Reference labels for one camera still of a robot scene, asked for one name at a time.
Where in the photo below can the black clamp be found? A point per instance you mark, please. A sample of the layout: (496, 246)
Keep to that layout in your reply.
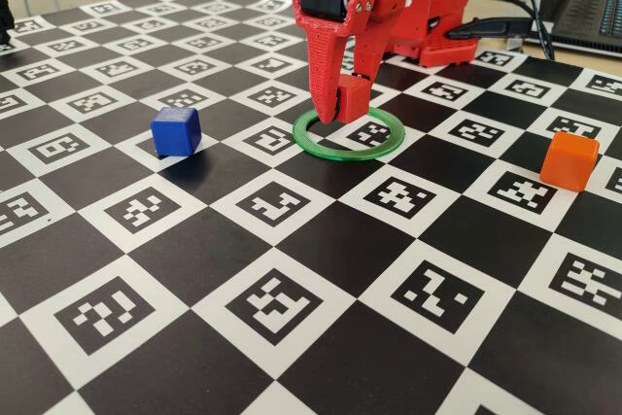
(486, 26)

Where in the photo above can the blue cube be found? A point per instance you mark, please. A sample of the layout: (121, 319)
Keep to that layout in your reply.
(175, 135)

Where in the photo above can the black white marker mat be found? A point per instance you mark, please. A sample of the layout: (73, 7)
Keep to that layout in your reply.
(340, 240)

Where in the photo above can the dark laptop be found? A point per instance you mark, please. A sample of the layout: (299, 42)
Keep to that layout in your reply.
(583, 11)

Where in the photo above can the black stand foot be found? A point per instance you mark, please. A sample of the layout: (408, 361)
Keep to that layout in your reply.
(5, 16)

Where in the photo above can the orange cube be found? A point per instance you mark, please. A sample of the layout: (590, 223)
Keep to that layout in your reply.
(568, 162)

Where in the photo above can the red robot base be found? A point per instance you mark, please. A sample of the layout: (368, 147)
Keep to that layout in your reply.
(447, 53)

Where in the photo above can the red cube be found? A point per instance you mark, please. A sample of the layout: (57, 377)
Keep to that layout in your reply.
(355, 101)

